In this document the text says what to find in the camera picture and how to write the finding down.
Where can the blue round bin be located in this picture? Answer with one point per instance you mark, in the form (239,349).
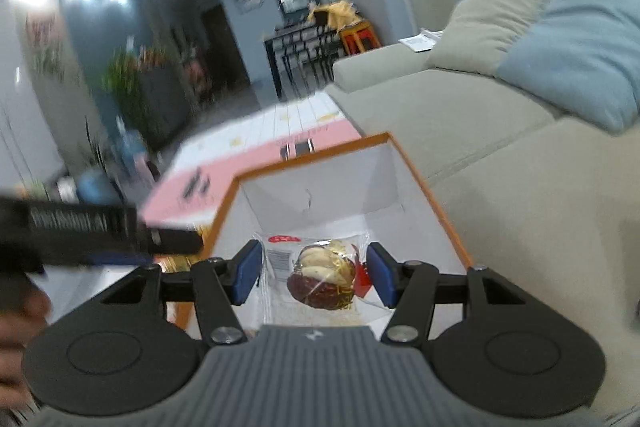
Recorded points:
(95,186)

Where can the pink white lemon tablecloth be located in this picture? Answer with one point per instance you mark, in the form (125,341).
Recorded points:
(193,186)

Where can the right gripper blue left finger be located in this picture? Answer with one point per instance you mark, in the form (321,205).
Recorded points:
(219,285)

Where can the person's left hand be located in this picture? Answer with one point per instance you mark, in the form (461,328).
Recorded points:
(17,330)

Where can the orange stool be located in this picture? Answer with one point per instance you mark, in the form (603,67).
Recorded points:
(359,38)

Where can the green leafy plant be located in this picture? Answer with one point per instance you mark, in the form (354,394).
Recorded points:
(122,79)

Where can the black dining table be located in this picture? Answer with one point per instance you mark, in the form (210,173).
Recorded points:
(295,49)

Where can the light blue cushion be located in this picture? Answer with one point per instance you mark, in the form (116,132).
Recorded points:
(582,56)

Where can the beige cushion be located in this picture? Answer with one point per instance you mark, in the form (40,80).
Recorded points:
(480,33)

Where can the beige sofa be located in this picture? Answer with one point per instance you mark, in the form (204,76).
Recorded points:
(545,199)

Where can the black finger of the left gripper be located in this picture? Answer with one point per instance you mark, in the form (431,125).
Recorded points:
(174,242)

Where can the chocolate pastry snack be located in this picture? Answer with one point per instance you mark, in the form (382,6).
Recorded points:
(314,281)

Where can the papers on sofa arm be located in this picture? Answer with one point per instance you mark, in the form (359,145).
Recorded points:
(424,41)

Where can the orange white cardboard box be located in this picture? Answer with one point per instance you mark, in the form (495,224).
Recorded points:
(367,187)

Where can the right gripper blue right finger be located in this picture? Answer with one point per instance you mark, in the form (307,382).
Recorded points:
(408,288)

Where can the dark grey cabinet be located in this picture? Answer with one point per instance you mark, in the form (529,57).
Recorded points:
(168,108)

